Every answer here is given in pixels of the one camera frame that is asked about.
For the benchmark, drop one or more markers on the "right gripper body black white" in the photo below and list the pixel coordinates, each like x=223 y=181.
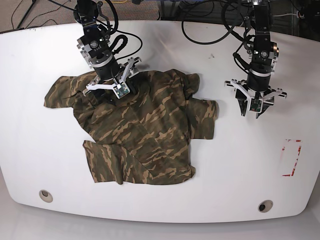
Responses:
x=113 y=74

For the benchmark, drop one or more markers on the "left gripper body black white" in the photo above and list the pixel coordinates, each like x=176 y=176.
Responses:
x=256 y=86

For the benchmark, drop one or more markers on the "camouflage t-shirt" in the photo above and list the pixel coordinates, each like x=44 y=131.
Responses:
x=140 y=138

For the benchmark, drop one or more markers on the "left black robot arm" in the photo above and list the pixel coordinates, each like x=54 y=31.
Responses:
x=262 y=51

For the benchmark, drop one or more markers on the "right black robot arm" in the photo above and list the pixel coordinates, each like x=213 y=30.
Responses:
x=99 y=53

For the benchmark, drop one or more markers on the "red tape rectangle marking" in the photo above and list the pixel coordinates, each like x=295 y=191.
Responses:
x=289 y=157

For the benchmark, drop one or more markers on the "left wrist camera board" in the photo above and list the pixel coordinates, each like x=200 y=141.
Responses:
x=255 y=105

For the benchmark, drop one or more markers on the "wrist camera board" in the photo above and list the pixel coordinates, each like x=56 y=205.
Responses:
x=121 y=90
x=255 y=105

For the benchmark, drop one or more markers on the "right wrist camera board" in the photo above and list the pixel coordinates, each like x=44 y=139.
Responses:
x=121 y=90

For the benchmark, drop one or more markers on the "right table cable grommet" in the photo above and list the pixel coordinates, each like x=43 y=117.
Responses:
x=265 y=206

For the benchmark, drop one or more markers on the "table cable grommet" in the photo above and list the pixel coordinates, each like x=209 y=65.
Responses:
x=265 y=206
x=45 y=196

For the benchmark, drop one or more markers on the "left table cable grommet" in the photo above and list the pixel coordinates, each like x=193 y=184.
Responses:
x=45 y=196

